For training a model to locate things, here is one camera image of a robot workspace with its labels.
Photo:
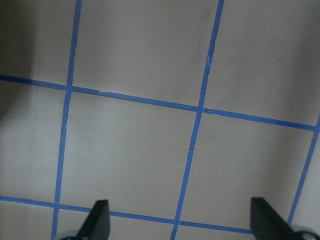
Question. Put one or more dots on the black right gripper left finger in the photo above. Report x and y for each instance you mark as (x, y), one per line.
(97, 224)

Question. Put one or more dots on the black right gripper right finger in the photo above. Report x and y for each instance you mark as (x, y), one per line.
(267, 224)

